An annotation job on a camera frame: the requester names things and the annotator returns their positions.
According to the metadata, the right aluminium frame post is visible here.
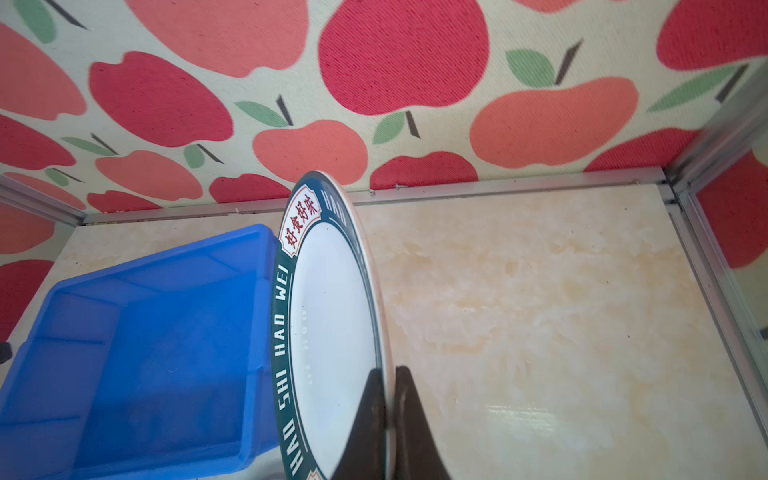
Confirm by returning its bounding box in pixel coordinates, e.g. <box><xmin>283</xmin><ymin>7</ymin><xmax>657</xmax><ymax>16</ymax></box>
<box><xmin>665</xmin><ymin>66</ymin><xmax>767</xmax><ymax>433</ymax></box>

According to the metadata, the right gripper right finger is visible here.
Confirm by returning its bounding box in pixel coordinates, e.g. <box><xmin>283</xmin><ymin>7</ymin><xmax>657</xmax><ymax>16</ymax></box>
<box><xmin>394</xmin><ymin>366</ymin><xmax>451</xmax><ymax>480</ymax></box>

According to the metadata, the green rim plate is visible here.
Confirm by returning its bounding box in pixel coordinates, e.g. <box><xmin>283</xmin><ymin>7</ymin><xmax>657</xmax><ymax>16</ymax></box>
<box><xmin>270</xmin><ymin>171</ymin><xmax>395</xmax><ymax>479</ymax></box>

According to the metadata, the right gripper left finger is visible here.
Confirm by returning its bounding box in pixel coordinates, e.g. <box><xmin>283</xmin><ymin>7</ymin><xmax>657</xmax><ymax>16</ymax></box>
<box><xmin>332</xmin><ymin>369</ymin><xmax>387</xmax><ymax>480</ymax></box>

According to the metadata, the blue plastic bin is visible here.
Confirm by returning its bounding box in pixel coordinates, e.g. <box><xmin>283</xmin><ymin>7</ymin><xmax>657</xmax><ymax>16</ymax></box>
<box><xmin>1</xmin><ymin>225</ymin><xmax>278</xmax><ymax>479</ymax></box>

